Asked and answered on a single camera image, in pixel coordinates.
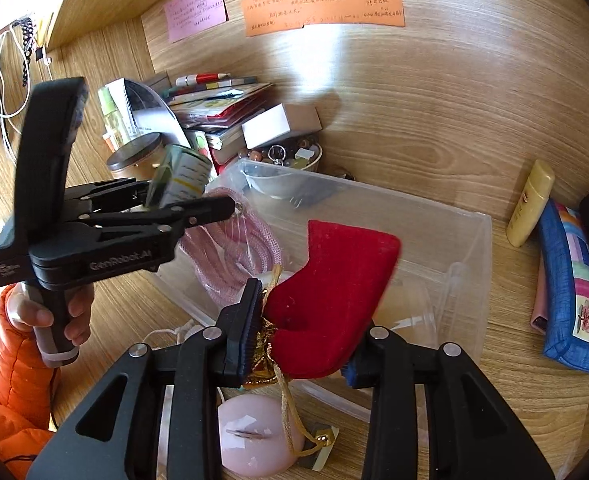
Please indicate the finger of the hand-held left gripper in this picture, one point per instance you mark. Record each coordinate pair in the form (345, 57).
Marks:
(114, 191)
(194, 212)

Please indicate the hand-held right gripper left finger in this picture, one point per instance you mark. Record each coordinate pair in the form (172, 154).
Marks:
(252, 330)

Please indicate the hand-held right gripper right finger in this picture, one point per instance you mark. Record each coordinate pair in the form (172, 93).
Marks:
(353, 375)

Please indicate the dark green bottle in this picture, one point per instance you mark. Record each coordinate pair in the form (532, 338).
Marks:
(184, 172)

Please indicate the red velvet pouch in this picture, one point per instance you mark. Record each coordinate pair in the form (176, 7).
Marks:
(334, 290)

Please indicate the pink round device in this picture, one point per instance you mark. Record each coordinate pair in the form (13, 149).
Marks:
(254, 450)

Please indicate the clear plastic storage bin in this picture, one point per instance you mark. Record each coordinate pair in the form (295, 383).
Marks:
(439, 240)

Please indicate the wooden desktop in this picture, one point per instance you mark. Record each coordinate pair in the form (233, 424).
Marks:
(474, 410)

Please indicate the person's left hand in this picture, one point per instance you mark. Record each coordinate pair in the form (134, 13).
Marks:
(27, 310)

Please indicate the brown mug with lid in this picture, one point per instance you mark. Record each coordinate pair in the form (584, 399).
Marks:
(134, 152)

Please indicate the orange card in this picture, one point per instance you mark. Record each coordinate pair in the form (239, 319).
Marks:
(110, 144)

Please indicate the fruit print box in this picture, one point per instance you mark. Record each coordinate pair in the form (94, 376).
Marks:
(202, 142)

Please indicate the light green spray bottle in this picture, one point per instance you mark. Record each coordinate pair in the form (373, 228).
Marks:
(109, 120)

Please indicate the grey arched board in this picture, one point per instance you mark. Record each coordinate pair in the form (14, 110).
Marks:
(157, 115)

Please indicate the white paper slip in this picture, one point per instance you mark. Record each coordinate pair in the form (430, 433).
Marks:
(119, 92)

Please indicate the black binder clip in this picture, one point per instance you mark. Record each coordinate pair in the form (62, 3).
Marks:
(43, 55)

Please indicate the stack of books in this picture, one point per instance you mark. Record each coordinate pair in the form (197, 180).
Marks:
(219, 105)

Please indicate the clear bowl of beads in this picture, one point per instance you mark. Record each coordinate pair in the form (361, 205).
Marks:
(294, 160)

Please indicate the white cardboard box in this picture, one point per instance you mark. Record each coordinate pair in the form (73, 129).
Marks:
(269, 127)

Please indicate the small grey box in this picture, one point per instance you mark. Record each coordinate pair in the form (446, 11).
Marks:
(157, 81)

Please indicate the red white pen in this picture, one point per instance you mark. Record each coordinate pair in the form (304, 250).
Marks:
(202, 79)

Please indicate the dark hair clip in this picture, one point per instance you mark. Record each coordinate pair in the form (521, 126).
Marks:
(344, 175)

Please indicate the pink paper note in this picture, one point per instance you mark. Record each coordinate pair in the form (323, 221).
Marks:
(194, 10)

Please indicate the pink flat case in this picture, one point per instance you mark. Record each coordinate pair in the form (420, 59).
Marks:
(539, 305)

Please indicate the blue patchwork pencil pouch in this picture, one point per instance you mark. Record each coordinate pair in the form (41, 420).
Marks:
(564, 285)

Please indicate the orange paper note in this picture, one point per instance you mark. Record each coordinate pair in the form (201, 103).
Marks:
(324, 7)

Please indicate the yellow tube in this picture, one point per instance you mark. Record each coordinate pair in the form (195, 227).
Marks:
(529, 200)

